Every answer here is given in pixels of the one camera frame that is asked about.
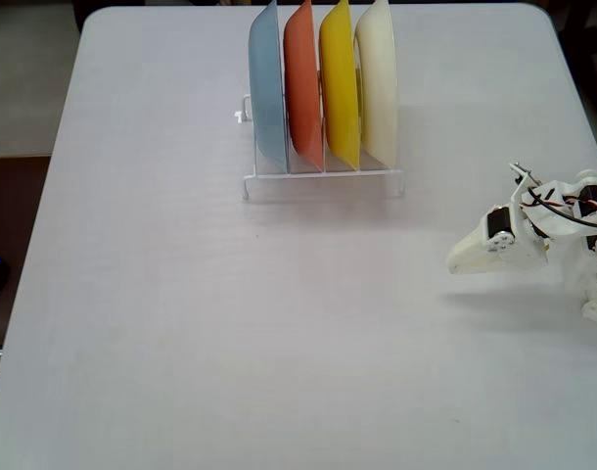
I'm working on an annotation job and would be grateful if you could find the light blue plate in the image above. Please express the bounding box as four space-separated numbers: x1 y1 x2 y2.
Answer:
248 0 290 173

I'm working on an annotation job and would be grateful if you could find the white plate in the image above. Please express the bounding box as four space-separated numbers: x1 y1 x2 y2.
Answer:
352 0 399 170

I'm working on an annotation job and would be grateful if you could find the white wire plate rack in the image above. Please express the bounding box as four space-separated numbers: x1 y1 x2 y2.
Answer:
234 93 406 201

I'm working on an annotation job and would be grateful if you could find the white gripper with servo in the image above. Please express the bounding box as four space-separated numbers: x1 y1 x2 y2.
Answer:
447 203 549 273

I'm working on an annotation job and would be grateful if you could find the yellow plate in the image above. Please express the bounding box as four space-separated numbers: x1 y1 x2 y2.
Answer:
318 0 362 172

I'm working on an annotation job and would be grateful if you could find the black camera cable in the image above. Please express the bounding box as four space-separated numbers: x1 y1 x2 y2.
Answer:
526 188 597 229

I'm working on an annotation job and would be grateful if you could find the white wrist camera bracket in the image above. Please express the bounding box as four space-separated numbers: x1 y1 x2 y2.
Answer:
507 161 534 207

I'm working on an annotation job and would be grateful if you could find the orange red plate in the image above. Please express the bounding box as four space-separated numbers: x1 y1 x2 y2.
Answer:
282 0 325 173

